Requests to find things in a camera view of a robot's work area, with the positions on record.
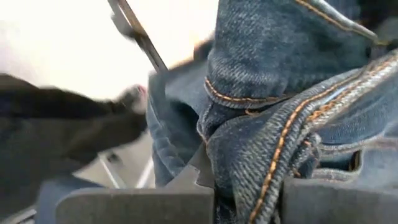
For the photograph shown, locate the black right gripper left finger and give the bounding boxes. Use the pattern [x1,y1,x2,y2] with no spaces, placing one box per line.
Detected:
[55,143,216,224]

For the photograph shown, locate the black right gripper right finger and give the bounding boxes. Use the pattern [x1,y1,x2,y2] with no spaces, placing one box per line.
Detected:
[281,177,398,224]

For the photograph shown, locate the dark blue denim jeans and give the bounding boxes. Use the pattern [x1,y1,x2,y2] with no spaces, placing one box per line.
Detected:
[146,0,398,224]

